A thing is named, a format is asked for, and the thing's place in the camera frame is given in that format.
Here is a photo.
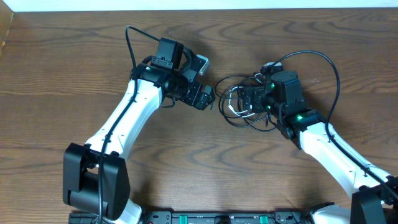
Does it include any white cable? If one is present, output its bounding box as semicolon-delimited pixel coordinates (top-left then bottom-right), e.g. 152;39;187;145
227;73;265;118

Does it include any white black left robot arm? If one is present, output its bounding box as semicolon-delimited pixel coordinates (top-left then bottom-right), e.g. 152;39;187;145
63;38;215;223

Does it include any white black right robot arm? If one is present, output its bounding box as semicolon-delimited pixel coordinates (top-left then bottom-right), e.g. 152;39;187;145
238;72;397;223

